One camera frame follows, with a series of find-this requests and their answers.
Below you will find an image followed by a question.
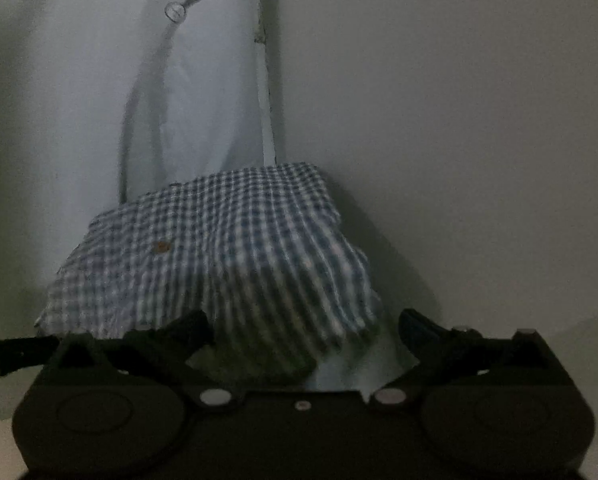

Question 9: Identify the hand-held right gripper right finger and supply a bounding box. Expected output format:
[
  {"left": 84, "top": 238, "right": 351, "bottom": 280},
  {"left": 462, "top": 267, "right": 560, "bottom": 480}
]
[{"left": 369, "top": 308, "right": 562, "bottom": 408}]

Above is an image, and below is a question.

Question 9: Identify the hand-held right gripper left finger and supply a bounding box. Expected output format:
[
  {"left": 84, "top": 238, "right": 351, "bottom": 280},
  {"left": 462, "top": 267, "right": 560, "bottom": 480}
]
[{"left": 49, "top": 308, "right": 237, "bottom": 408}]

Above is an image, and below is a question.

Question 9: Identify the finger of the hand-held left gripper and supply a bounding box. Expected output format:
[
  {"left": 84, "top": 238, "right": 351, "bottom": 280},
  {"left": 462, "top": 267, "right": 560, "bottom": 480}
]
[{"left": 0, "top": 336, "right": 62, "bottom": 380}]

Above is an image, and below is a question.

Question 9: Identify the blue plaid shirt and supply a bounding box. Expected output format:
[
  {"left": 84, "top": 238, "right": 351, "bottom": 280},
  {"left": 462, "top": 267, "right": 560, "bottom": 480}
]
[{"left": 35, "top": 161, "right": 384, "bottom": 386}]

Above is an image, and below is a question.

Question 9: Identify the white hanging curtain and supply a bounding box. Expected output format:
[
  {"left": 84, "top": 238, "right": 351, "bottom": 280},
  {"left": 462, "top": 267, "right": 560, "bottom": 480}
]
[{"left": 0, "top": 0, "right": 285, "bottom": 241}]

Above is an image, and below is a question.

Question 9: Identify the round ring clip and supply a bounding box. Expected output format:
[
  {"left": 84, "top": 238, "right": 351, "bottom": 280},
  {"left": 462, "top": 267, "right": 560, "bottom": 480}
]
[{"left": 164, "top": 0, "right": 202, "bottom": 23}]

